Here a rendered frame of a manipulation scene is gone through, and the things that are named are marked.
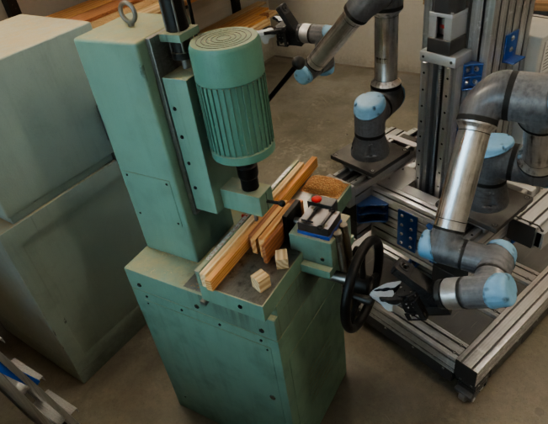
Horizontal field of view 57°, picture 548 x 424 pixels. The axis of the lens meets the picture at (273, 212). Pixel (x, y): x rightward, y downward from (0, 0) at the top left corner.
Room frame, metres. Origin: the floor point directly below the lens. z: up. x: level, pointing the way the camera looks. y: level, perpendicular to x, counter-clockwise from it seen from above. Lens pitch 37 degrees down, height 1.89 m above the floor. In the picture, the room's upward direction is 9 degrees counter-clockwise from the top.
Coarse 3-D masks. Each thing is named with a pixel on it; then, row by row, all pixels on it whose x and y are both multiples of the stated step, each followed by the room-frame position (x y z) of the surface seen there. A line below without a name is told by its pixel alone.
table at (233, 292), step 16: (304, 192) 1.40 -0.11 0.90; (304, 208) 1.31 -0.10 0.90; (352, 240) 1.17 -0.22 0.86; (256, 256) 1.12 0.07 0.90; (288, 256) 1.09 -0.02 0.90; (240, 272) 1.06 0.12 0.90; (272, 272) 1.04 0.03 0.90; (288, 272) 1.03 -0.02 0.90; (320, 272) 1.05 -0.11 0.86; (224, 288) 1.00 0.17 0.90; (240, 288) 1.00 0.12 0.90; (272, 288) 0.98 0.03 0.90; (288, 288) 1.02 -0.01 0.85; (224, 304) 0.99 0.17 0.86; (240, 304) 0.96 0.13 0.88; (256, 304) 0.93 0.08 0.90; (272, 304) 0.95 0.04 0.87
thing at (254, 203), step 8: (232, 184) 1.25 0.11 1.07; (240, 184) 1.25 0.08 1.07; (264, 184) 1.23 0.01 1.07; (224, 192) 1.23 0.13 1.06; (232, 192) 1.22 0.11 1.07; (240, 192) 1.21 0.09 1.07; (248, 192) 1.20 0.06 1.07; (256, 192) 1.19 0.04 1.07; (264, 192) 1.19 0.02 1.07; (224, 200) 1.24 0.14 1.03; (232, 200) 1.22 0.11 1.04; (240, 200) 1.20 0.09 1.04; (248, 200) 1.18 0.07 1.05; (256, 200) 1.17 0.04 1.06; (264, 200) 1.18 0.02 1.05; (232, 208) 1.22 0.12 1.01; (240, 208) 1.21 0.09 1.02; (248, 208) 1.19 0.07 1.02; (256, 208) 1.17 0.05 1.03; (264, 208) 1.18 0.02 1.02
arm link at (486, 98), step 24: (504, 72) 1.08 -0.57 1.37; (480, 96) 1.06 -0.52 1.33; (456, 120) 1.08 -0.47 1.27; (480, 120) 1.03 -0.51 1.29; (456, 144) 1.04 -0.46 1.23; (480, 144) 1.01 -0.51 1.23; (456, 168) 1.00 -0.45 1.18; (480, 168) 0.99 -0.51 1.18; (456, 192) 0.96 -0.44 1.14; (456, 216) 0.93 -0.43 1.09; (432, 240) 0.92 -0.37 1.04; (456, 240) 0.90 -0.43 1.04; (456, 264) 0.86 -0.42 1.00
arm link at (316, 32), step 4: (312, 24) 2.02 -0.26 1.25; (316, 24) 2.01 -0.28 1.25; (320, 24) 2.00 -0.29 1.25; (308, 28) 2.01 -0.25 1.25; (312, 28) 2.00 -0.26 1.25; (316, 28) 1.99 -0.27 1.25; (320, 28) 1.98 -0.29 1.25; (324, 28) 1.97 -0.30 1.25; (328, 28) 1.96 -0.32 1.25; (308, 32) 2.00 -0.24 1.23; (312, 32) 1.99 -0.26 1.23; (316, 32) 1.98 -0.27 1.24; (320, 32) 1.97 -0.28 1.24; (324, 32) 1.95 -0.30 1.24; (308, 36) 1.99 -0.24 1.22; (312, 36) 1.98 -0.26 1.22; (316, 36) 1.97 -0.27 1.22; (320, 36) 1.96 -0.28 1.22; (308, 40) 2.00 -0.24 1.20; (312, 40) 1.99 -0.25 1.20; (316, 40) 1.97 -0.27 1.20; (316, 44) 1.98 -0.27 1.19
